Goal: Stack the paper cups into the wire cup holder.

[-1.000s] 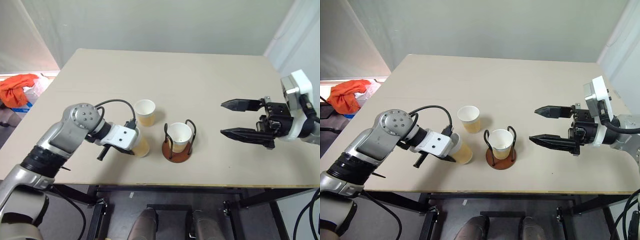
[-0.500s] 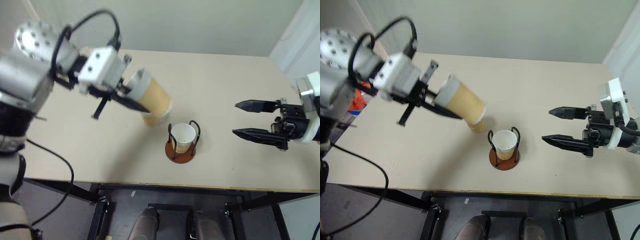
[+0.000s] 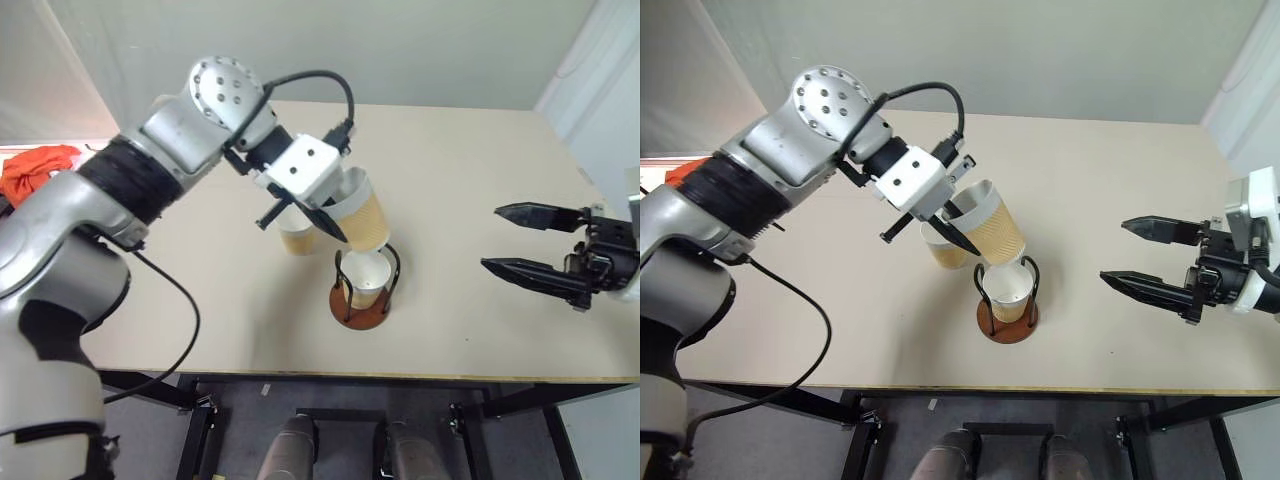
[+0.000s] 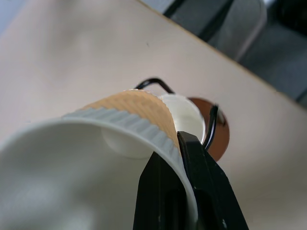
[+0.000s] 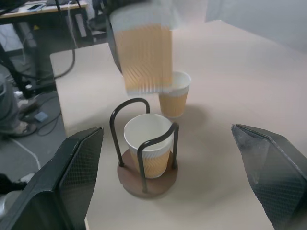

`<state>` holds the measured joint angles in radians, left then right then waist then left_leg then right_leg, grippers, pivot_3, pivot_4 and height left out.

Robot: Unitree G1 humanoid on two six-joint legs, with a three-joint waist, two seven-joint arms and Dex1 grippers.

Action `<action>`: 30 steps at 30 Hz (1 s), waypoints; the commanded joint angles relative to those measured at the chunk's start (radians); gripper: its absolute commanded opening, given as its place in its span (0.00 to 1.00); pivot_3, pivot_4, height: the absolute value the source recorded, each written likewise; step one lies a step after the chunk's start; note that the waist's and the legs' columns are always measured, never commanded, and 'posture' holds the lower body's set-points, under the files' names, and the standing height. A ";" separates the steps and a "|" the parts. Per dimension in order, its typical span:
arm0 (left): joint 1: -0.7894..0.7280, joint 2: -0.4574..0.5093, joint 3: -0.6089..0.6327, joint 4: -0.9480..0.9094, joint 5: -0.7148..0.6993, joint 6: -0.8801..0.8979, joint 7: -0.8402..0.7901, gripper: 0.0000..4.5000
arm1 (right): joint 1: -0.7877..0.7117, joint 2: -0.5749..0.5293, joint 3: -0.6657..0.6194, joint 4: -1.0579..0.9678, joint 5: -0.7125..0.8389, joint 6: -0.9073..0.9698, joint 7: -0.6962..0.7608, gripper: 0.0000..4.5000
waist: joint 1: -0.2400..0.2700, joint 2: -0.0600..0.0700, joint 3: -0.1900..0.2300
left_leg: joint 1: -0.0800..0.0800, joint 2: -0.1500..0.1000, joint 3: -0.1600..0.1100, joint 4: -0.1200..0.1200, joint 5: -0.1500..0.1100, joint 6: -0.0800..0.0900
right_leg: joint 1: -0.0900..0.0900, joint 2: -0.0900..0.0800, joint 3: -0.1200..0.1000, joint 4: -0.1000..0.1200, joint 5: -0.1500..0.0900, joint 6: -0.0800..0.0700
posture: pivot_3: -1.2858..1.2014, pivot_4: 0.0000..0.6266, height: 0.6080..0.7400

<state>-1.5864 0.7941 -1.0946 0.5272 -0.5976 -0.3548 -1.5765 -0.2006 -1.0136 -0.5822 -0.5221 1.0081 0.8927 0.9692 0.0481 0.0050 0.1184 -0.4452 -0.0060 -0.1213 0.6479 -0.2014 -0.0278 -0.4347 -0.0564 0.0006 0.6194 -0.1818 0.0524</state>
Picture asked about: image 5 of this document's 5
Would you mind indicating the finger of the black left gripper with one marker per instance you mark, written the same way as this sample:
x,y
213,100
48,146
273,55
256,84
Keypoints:
x,y
113,48

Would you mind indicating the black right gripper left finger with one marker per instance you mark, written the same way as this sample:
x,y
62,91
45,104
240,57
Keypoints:
x,y
48,191

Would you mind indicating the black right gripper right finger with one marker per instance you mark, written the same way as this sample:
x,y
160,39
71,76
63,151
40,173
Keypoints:
x,y
275,177

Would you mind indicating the orange white paper cup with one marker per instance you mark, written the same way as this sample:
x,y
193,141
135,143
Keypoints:
x,y
153,165
146,60
173,105

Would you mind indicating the grey shoe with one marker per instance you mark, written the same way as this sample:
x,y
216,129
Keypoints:
x,y
24,128
29,105

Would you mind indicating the blue foot pedal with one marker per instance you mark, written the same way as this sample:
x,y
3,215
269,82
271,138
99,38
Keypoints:
x,y
40,116

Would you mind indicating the white smartphone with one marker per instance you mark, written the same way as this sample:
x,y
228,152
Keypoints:
x,y
36,7

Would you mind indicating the person's grey trouser leg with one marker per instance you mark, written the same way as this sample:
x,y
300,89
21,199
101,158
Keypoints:
x,y
8,107

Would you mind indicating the wooden desk with black frame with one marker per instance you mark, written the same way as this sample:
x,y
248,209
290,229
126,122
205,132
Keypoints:
x,y
43,48

